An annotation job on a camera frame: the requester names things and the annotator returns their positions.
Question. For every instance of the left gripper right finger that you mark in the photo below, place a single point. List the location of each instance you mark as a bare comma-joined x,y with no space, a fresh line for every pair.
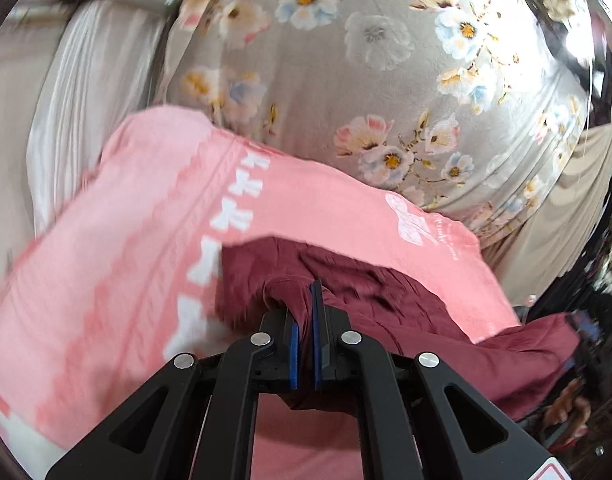
417,418

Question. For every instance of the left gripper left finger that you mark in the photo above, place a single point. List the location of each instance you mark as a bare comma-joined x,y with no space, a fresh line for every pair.
194,418

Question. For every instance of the maroon quilted down jacket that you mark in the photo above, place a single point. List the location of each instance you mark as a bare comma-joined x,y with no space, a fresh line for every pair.
514,369

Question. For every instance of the pink fleece blanket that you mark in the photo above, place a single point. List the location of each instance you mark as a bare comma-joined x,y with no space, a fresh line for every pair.
126,277

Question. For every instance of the beige cloth at bedside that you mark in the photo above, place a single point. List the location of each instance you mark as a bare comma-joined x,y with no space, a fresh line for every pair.
527,261

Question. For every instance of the grey floral bed sheet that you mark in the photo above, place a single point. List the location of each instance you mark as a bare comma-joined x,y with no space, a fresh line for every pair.
457,105

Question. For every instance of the silver satin curtain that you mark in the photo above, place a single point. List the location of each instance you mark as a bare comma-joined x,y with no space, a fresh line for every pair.
70,72

